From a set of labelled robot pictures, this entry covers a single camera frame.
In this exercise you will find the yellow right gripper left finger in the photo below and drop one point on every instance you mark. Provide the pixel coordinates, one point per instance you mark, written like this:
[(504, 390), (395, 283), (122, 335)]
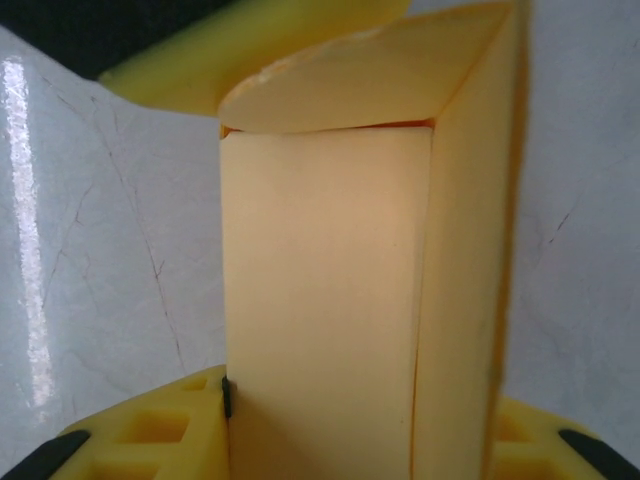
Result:
[(200, 440)]

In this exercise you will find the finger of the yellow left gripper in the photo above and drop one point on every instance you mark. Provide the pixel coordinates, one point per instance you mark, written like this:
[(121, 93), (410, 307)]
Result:
[(225, 50)]

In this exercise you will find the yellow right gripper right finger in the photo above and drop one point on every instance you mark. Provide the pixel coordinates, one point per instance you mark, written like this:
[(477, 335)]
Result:
[(550, 450)]

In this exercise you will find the yellow paper box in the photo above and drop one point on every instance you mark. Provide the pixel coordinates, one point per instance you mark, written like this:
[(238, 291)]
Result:
[(325, 275)]

